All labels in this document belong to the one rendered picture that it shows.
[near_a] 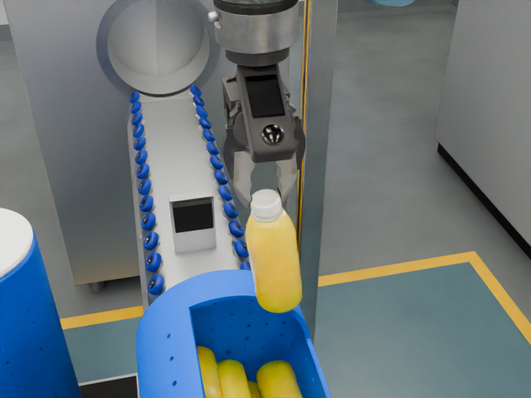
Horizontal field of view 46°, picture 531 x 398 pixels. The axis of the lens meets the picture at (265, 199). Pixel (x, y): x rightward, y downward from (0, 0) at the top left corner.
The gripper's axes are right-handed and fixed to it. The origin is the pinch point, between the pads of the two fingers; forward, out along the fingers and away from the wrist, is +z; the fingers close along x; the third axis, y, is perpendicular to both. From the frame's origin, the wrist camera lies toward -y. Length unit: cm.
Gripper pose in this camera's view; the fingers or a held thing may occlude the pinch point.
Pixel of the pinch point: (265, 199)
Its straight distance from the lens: 78.4
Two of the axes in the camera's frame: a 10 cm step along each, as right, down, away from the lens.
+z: 0.2, 8.0, 6.0
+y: -2.2, -5.8, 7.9
